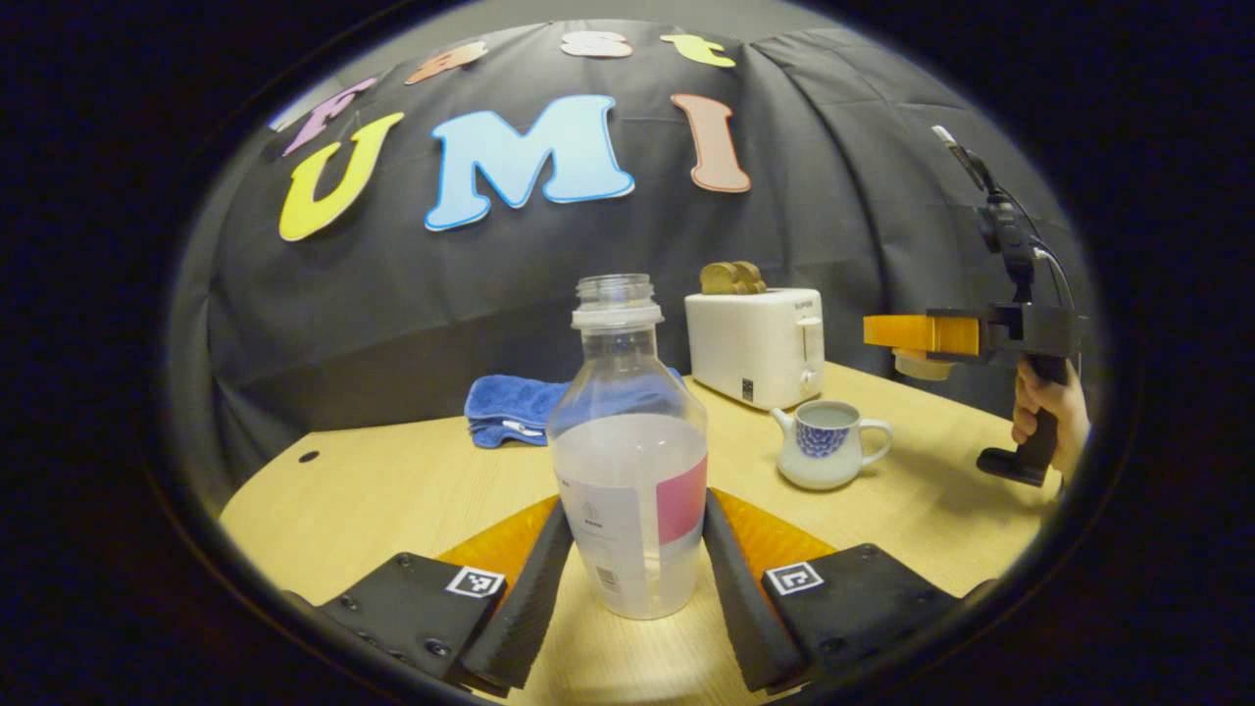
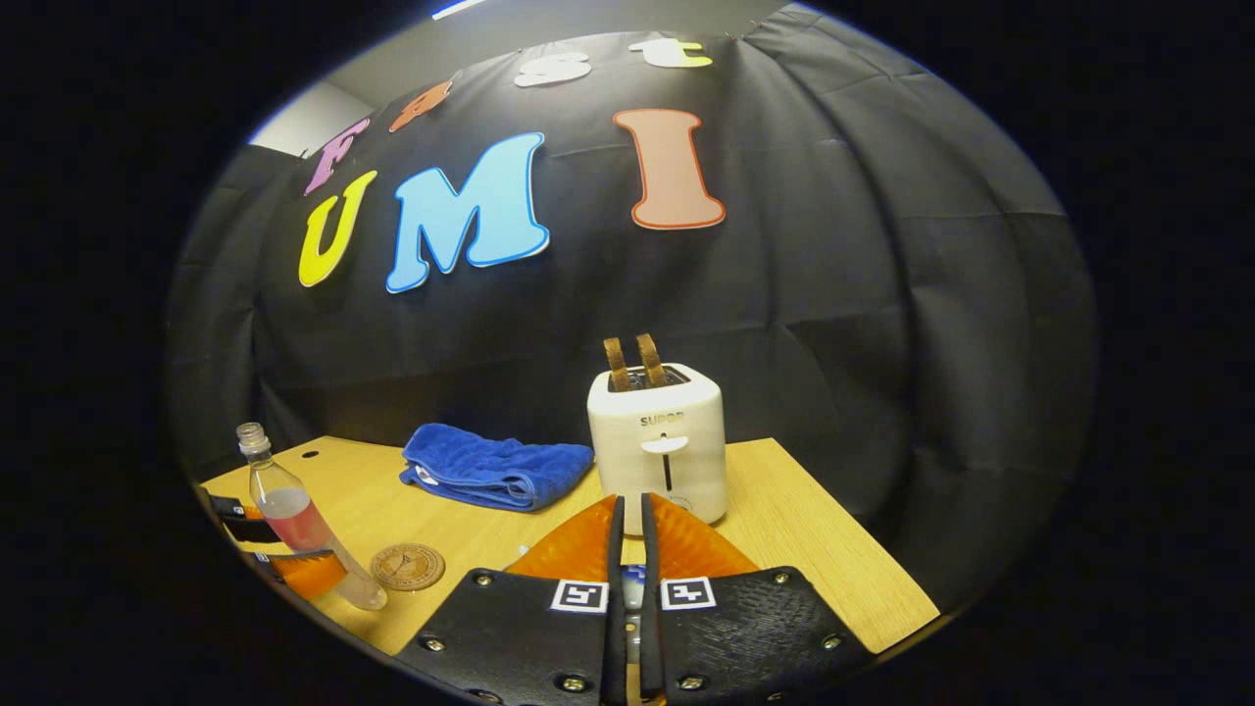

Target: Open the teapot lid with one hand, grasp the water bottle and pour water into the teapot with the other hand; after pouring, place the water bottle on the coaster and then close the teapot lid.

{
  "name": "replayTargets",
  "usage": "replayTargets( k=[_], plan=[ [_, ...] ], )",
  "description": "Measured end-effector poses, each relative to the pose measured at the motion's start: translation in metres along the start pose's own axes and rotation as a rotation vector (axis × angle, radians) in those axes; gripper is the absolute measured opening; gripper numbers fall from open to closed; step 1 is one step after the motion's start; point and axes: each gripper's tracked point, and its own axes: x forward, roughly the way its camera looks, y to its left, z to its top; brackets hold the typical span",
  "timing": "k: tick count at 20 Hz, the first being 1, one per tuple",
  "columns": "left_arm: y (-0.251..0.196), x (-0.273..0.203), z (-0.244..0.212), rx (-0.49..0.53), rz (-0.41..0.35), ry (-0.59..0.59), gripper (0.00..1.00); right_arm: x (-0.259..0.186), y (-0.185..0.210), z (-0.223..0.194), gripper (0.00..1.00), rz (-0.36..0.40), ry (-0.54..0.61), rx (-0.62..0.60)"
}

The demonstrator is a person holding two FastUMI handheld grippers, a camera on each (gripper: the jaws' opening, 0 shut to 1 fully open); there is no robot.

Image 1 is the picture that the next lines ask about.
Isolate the white toaster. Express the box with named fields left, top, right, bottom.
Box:
left=683, top=287, right=826, bottom=411

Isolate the grey cable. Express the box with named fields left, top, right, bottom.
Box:
left=1034, top=247, right=1079, bottom=317

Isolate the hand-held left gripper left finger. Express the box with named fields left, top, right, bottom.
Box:
left=284, top=495, right=575, bottom=699

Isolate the blue folded towel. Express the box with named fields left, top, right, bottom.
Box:
left=464, top=368, right=687, bottom=449

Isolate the white blue-flower teacup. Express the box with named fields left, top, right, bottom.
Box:
left=771, top=400, right=894, bottom=491

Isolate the clear plastic water bottle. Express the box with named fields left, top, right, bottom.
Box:
left=546, top=274, right=709, bottom=621

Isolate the thin black cable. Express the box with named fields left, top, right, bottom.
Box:
left=998, top=186, right=1045, bottom=251

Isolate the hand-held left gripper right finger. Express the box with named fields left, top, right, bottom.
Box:
left=701, top=487, right=996, bottom=695

